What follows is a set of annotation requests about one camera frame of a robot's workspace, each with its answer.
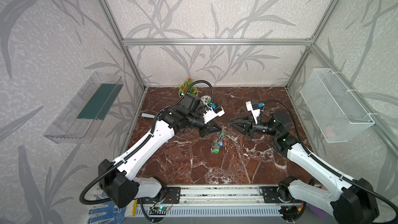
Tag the clear plastic wall tray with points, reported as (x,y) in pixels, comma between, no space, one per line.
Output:
(79,122)

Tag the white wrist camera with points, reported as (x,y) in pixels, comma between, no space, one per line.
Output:
(212,111)
(256,109)

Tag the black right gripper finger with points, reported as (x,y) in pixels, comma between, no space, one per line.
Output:
(242,128)
(245,118)

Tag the white wire mesh basket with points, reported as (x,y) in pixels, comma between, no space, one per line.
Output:
(339,114)

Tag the printed snack jar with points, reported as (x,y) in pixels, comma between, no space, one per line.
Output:
(206,99)

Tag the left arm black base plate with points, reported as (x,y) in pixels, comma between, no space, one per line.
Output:
(168,195)

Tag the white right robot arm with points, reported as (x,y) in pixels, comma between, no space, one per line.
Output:
(348,200)

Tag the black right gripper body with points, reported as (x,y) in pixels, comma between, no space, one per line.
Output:
(249,126)

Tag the blue dotted work glove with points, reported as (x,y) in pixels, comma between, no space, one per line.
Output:
(109,213)

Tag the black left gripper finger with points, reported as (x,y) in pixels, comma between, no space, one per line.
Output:
(215,130)
(214,125)

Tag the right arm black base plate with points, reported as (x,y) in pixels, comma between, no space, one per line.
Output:
(275,194)

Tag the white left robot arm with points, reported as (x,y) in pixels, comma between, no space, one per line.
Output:
(117,180)

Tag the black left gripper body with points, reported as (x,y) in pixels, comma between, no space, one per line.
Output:
(203,127)

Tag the potted artificial flower plant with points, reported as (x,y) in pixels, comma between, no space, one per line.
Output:
(186,87)

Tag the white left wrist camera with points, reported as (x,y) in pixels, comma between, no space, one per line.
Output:
(212,111)

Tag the green circuit board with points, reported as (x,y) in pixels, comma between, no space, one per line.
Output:
(159,209)

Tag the light blue toy trowel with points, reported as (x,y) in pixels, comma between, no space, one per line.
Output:
(145,115)

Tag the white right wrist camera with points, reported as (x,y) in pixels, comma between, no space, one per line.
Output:
(256,109)

